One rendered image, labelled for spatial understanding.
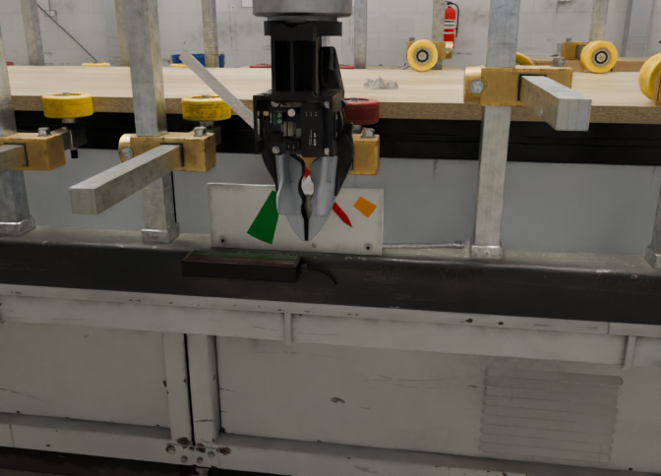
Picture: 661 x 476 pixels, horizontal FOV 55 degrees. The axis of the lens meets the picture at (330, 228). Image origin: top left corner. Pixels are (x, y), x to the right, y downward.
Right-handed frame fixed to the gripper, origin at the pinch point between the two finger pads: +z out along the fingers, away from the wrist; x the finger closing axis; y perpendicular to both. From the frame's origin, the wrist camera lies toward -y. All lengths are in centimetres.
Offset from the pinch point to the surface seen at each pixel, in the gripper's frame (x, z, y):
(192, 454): -35, 68, -50
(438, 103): 13.1, -8.2, -46.1
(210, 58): -57, -12, -135
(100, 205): -23.5, -0.8, -1.5
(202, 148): -20.6, -3.1, -26.1
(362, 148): 2.8, -3.7, -26.2
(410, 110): 8.7, -7.0, -46.1
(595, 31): 57, -20, -136
